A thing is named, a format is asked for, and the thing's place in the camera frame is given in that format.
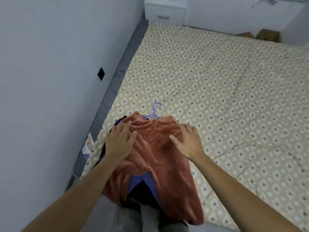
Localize beige diamond-patterned bed sheet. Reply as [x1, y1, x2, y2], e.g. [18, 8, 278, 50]
[81, 20, 309, 231]

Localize floral patterned cloth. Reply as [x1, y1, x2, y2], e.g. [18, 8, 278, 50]
[82, 132, 95, 163]

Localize person's right hand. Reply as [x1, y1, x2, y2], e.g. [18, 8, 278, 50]
[169, 123, 206, 162]

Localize person's left forearm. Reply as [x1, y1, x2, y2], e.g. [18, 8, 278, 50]
[21, 155, 126, 232]

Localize person's left hand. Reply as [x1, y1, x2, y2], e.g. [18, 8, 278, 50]
[105, 121, 137, 163]

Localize white nightstand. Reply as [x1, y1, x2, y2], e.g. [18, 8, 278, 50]
[144, 0, 186, 26]

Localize grey bed frame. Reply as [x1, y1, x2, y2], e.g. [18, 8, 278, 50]
[64, 19, 149, 192]

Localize grey trousers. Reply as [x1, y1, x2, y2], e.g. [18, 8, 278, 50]
[113, 200, 189, 232]

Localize purple clothes hanger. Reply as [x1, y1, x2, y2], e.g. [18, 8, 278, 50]
[141, 102, 163, 120]

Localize person's right forearm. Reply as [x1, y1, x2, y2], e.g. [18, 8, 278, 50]
[191, 152, 301, 232]

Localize orange fleece garment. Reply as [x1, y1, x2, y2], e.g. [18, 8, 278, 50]
[102, 111, 203, 226]

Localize brown cardboard box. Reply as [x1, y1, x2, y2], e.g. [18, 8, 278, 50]
[256, 29, 283, 43]

